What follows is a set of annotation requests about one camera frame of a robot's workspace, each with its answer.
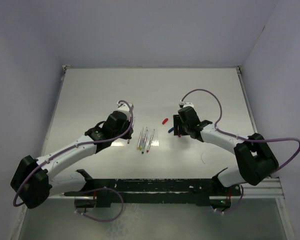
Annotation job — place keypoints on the yellow-end white marker pen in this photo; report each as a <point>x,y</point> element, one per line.
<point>140,139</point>

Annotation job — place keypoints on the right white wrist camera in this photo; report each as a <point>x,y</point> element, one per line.
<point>184,104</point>

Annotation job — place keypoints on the purple-end white marker pen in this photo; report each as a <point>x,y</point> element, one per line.
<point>129,140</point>

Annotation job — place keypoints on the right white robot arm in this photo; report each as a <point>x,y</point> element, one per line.
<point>254,159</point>

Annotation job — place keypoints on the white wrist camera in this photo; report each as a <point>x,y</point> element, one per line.
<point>184,104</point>
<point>125,107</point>

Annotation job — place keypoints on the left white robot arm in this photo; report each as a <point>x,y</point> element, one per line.
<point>32,180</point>

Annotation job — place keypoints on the red-end white marker pen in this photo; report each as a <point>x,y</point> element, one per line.
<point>150,141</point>

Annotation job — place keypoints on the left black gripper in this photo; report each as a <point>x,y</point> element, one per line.
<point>127,123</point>

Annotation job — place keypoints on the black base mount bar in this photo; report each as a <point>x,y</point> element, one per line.
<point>201,192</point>

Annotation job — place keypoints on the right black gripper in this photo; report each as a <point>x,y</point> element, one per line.
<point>177,128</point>

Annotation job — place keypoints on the blue-end white marker pen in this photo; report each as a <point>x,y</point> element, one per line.
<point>143,150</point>

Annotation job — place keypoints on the green-end white marker pen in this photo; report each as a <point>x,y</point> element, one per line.
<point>143,136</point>

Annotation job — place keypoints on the aluminium frame rail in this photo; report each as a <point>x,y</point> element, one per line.
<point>270,187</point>

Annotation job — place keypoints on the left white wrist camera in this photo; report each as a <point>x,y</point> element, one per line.
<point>125,107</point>

